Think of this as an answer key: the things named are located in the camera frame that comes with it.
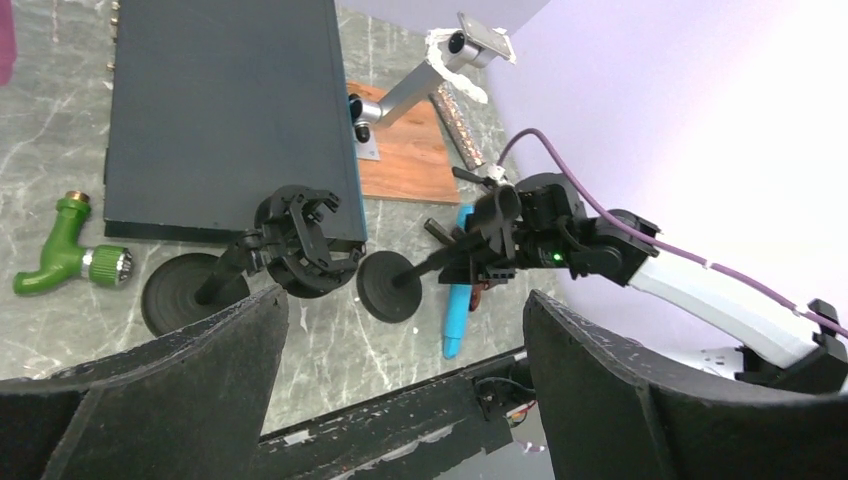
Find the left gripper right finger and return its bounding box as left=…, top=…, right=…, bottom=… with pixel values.
left=523, top=290, right=847, bottom=479

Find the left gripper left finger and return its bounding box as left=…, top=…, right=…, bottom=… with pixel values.
left=1, top=287, right=288, bottom=479

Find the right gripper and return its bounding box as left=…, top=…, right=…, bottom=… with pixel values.
left=490, top=173, right=590, bottom=270

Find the blue microphone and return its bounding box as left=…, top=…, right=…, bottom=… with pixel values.
left=442, top=203, right=476, bottom=361

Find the silver mesh glitter microphone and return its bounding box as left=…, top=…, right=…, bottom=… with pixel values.
left=429, top=83, right=486, bottom=170

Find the black clip microphone stand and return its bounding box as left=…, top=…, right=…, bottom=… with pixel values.
left=356, top=185, right=522, bottom=323

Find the black shock mount stand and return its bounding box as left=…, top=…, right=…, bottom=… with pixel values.
left=141, top=185, right=366, bottom=337

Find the pink microphone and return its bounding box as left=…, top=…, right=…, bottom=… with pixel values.
left=0, top=0, right=17, bottom=86

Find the brown pipe fitting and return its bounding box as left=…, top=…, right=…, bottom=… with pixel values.
left=468, top=282, right=491, bottom=312

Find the grey metal pipe fitting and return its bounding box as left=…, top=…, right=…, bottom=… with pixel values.
left=423, top=218, right=465, bottom=246

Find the wooden board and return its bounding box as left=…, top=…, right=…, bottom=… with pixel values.
left=355, top=100, right=460, bottom=205

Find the green pipe fitting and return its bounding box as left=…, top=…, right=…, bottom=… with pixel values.
left=12, top=190, right=134, bottom=296

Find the black flat box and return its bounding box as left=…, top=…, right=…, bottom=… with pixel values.
left=103, top=0, right=367, bottom=243

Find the black handled hammer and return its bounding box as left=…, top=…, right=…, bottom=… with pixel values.
left=452, top=166, right=497, bottom=189

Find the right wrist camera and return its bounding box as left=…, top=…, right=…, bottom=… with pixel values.
left=484, top=164, right=510, bottom=188

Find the black base frame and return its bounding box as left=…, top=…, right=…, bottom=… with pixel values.
left=247, top=347, right=535, bottom=479

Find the metal bracket fixture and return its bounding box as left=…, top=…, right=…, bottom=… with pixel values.
left=348, top=11, right=517, bottom=161

